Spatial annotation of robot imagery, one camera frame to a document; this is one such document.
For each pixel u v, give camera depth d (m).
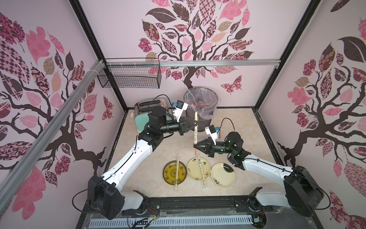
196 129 0.66
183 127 0.59
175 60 0.92
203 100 1.03
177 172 0.83
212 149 0.63
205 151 0.67
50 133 0.52
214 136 0.65
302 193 0.42
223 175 0.85
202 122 0.95
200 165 0.87
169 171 0.86
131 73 0.95
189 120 1.31
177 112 0.60
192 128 0.62
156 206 0.73
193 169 0.86
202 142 0.68
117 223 0.70
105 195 0.38
